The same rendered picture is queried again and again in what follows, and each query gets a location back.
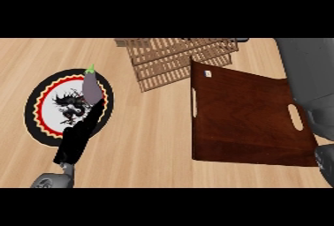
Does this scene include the purple eggplant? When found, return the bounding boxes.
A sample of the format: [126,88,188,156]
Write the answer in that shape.
[82,64,106,106]

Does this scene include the dark brown wooden tray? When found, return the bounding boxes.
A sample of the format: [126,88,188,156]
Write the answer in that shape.
[190,57,320,168]

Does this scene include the round black red white plate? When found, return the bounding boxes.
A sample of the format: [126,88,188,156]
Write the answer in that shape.
[24,68,116,147]

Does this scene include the tan wire tiered shelf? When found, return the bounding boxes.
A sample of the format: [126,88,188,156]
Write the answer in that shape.
[114,38,252,94]

